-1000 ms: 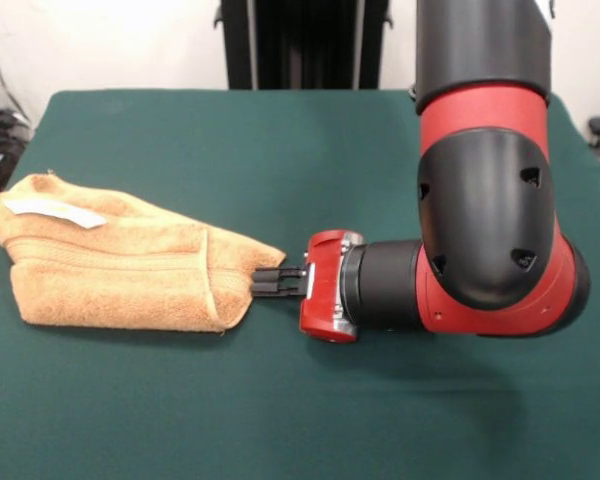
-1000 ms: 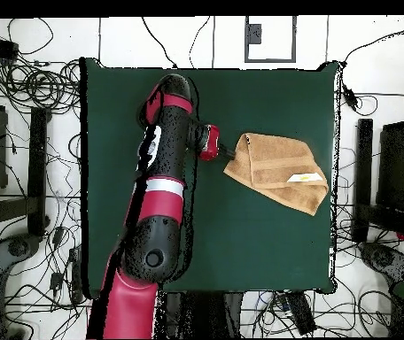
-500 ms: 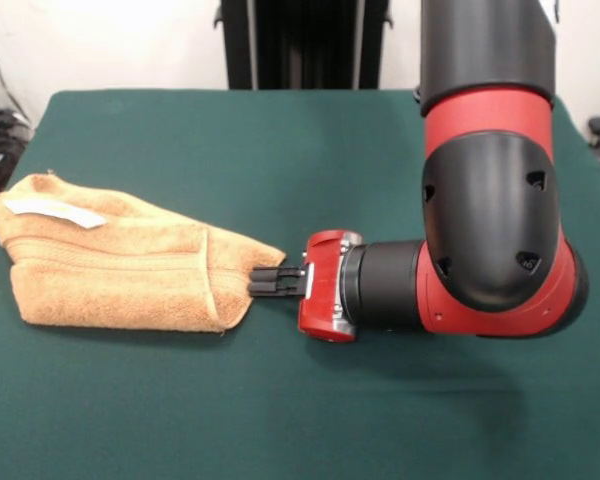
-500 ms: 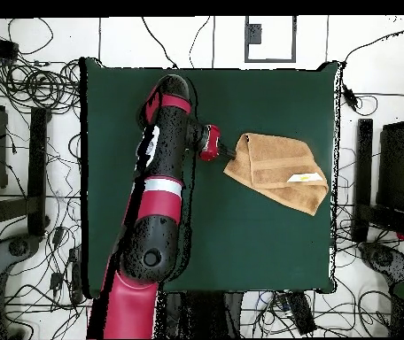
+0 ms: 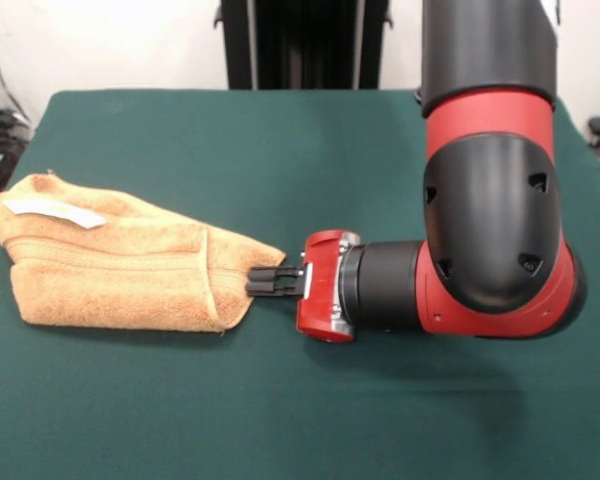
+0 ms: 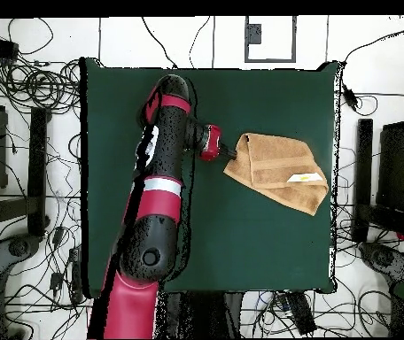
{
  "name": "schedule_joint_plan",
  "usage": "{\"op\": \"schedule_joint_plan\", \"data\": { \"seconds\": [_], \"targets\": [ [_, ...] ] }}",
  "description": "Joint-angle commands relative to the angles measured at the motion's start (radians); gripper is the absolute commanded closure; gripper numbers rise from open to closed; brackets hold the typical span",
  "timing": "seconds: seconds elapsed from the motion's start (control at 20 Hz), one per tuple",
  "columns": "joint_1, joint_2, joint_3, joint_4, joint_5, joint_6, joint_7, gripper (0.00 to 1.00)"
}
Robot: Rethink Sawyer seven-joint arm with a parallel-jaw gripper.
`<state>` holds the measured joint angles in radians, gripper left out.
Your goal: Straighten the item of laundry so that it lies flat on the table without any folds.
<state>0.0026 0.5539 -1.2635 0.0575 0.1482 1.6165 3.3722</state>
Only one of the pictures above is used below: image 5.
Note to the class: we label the black equipment pile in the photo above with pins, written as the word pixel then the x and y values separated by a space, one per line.
pixel 7 140

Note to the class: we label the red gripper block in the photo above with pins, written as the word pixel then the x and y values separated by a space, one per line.
pixel 320 290

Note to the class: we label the dark green table cloth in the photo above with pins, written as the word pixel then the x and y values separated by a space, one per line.
pixel 230 400

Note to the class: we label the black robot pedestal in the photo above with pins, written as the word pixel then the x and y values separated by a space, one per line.
pixel 305 45

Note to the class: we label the tan terry towel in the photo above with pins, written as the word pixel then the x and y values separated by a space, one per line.
pixel 105 280

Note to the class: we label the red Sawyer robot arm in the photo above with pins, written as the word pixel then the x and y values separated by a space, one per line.
pixel 490 200

